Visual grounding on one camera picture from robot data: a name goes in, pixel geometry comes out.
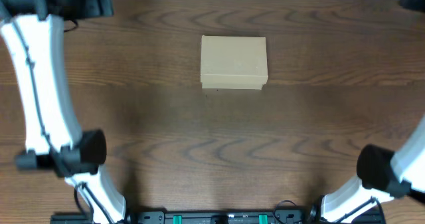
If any cardboard box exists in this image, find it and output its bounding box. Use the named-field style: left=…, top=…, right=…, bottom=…
left=200, top=35, right=268, bottom=90

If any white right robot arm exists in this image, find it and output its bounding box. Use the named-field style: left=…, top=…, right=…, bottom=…
left=304, top=120, right=424, bottom=223

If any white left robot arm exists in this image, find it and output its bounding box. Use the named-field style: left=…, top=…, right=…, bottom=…
left=1, top=0, right=127, bottom=223

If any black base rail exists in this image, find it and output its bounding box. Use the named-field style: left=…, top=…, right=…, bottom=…
left=50, top=208, right=386, bottom=224

